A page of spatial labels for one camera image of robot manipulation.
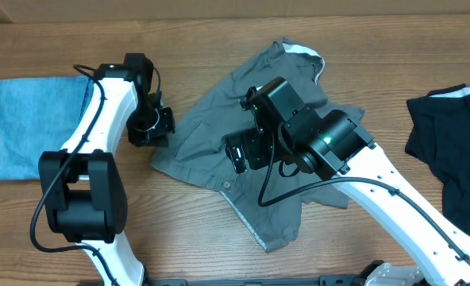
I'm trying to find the grey shorts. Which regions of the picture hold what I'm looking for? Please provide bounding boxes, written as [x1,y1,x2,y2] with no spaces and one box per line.
[151,38,364,252]

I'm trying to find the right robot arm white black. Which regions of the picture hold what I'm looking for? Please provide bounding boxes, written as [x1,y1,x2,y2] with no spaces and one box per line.
[225,110,470,285]

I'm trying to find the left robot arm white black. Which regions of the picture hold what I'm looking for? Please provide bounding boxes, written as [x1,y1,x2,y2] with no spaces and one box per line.
[29,58,175,285]

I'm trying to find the folded blue denim garment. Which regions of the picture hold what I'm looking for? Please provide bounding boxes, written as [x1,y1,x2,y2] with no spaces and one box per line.
[0,76,93,180]

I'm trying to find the black garment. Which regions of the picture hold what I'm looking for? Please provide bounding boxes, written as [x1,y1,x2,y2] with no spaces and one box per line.
[405,83,470,236]

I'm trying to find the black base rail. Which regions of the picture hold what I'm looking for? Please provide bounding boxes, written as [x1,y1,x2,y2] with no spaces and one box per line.
[139,260,426,286]

